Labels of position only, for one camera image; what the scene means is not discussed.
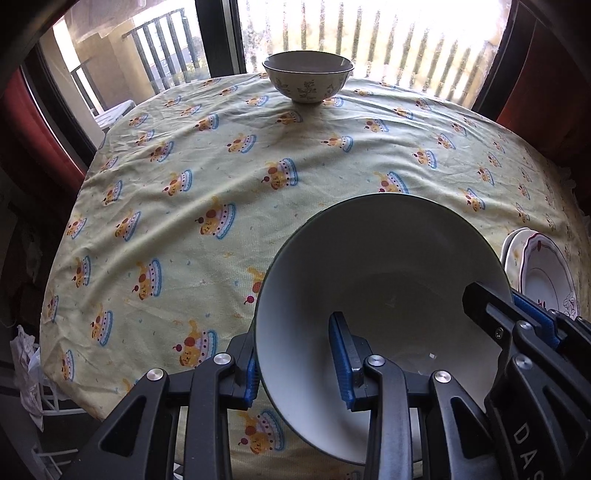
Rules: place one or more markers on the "white plastic bag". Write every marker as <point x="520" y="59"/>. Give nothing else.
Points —
<point x="25" y="364"/>

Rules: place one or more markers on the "yellow printed tablecloth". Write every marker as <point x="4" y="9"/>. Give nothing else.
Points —
<point x="184" y="152"/>

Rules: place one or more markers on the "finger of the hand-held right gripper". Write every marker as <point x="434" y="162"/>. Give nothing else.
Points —
<point x="531" y="314"/>

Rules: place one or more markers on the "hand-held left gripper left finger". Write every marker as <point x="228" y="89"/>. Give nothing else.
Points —
<point x="250" y="383"/>

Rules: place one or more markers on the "white plate with yellow flowers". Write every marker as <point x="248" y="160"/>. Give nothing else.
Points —
<point x="510" y="258"/>

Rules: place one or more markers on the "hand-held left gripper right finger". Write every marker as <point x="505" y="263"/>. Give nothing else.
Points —
<point x="341" y="364"/>

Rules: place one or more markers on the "balcony railing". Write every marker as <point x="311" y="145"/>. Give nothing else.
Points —
<point x="392" y="41"/>

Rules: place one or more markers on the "floral ceramic bowl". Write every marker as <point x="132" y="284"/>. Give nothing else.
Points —
<point x="392" y="258"/>
<point x="307" y="78"/>

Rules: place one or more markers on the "dark window frame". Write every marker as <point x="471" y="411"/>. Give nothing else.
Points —
<point x="221" y="37"/>

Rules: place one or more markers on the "white scalloped plate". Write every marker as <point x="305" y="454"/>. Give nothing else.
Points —
<point x="549" y="277"/>

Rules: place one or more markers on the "white plastic chair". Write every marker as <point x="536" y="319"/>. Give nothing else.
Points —
<point x="113" y="115"/>

